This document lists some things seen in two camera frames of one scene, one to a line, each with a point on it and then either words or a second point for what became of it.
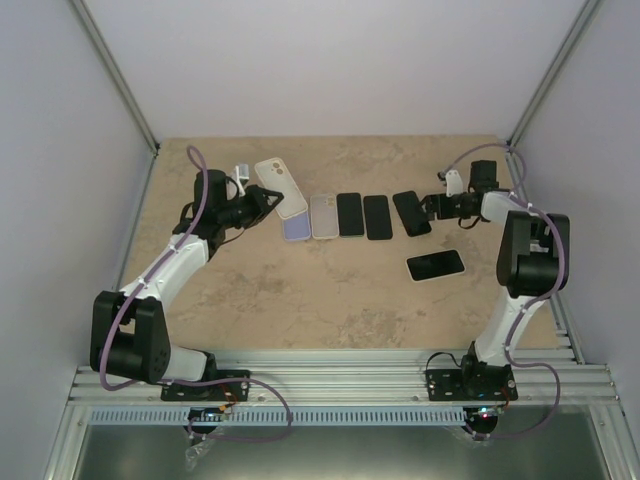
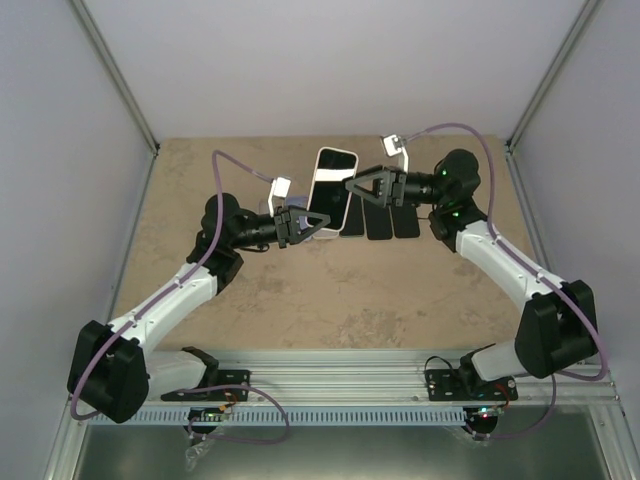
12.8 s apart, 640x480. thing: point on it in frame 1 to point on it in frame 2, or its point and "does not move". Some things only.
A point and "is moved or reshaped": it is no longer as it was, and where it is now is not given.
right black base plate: (486, 383) does not move
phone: (436, 264) to (330, 195)
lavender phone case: (297, 228) is moved or reshaped
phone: (412, 214) is moved or reshaped
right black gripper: (442, 210) to (389, 187)
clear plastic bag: (192, 454) does not move
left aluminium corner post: (118, 75) does not move
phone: (377, 216) does not move
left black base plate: (224, 391) does not move
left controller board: (206, 414) does not move
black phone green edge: (350, 214) does not move
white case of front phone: (276, 179) is moved or reshaped
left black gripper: (258, 196) to (287, 225)
